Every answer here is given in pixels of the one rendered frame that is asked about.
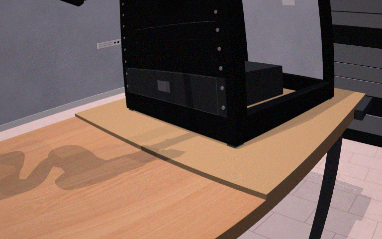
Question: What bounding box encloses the black metal rack frame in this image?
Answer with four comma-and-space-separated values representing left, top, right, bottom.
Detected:
119, 0, 334, 148

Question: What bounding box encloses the tan wooden board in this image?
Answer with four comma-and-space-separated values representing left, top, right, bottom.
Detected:
75, 88, 366, 200

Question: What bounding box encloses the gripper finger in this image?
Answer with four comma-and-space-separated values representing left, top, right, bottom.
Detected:
61, 0, 85, 6

